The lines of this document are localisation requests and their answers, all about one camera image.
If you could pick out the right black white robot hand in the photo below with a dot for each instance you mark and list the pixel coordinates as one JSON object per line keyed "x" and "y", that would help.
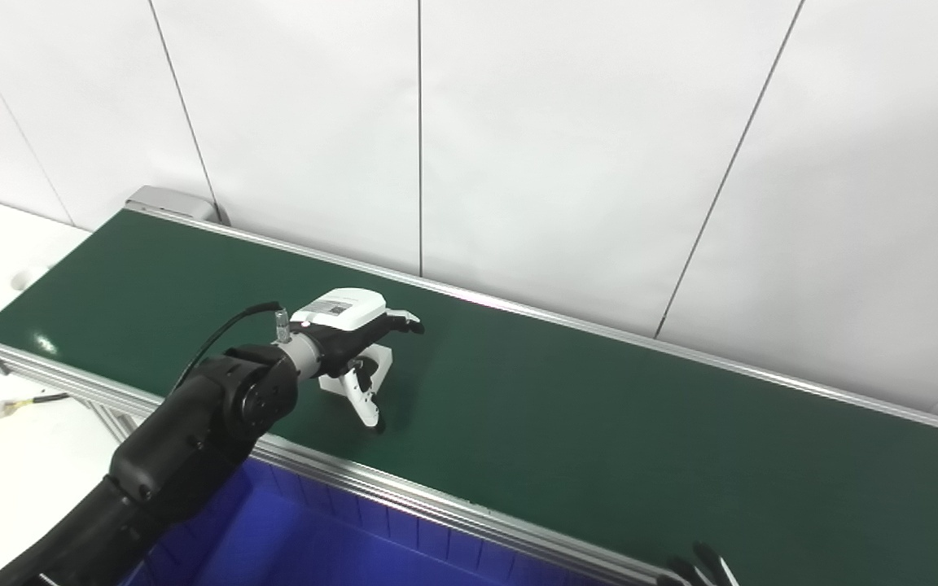
{"x": 701, "y": 570}

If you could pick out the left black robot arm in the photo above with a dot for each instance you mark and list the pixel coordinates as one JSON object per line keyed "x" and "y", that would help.
{"x": 184, "y": 448}

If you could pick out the aluminium conveyor leg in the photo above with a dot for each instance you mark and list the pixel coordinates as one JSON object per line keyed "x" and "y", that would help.
{"x": 115, "y": 419}

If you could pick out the green conveyor belt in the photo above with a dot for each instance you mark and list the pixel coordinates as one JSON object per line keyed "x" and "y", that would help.
{"x": 599, "y": 439}
{"x": 371, "y": 482}

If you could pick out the grey conveyor end cover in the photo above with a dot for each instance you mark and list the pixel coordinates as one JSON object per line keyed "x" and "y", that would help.
{"x": 168, "y": 202}

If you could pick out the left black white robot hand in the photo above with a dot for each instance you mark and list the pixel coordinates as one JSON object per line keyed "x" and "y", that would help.
{"x": 343, "y": 308}

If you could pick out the white square part round hole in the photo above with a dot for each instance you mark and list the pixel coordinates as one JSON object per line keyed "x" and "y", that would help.
{"x": 382, "y": 362}

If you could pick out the blue plastic bin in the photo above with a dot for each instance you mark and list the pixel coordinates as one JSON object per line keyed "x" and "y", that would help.
{"x": 314, "y": 545}

